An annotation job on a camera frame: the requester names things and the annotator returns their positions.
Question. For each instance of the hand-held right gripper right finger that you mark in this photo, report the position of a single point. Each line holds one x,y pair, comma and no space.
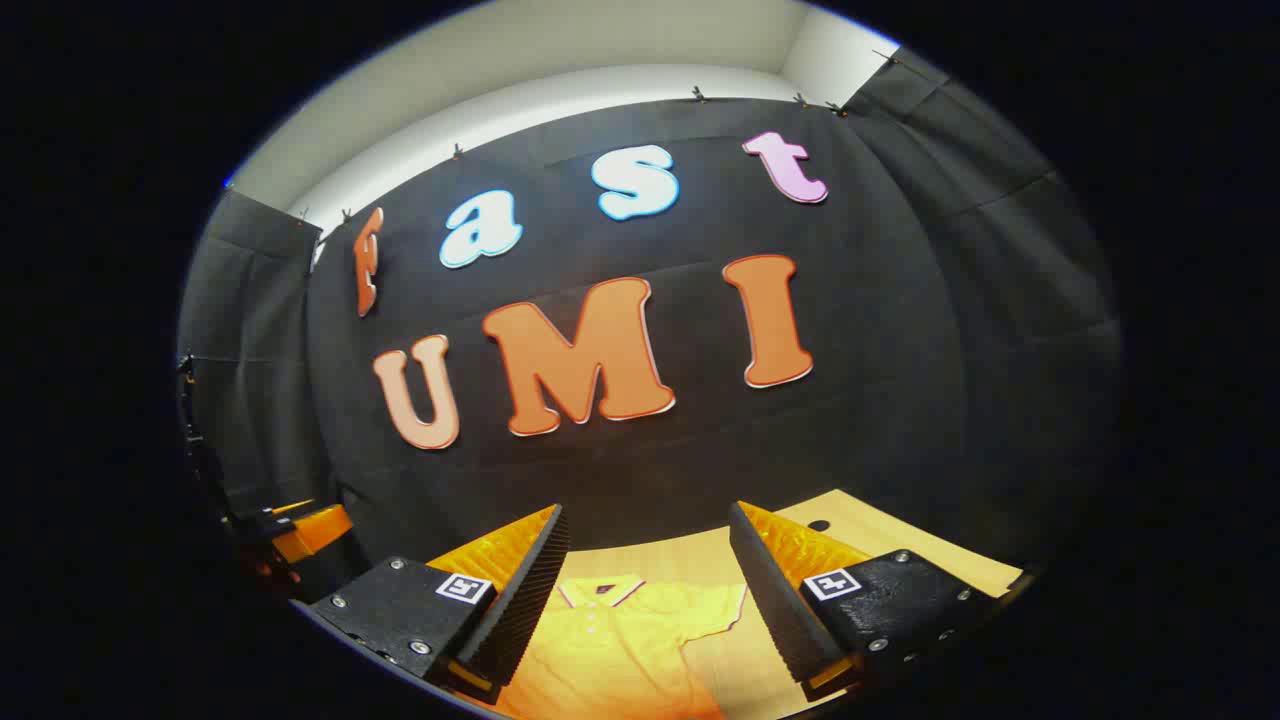
775,610

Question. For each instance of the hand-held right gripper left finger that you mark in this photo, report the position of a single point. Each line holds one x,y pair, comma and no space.
520,600

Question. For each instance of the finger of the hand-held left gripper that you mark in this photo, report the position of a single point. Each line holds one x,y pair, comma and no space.
312,530

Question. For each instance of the orange T-shirt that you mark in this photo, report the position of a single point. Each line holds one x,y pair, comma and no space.
610,650

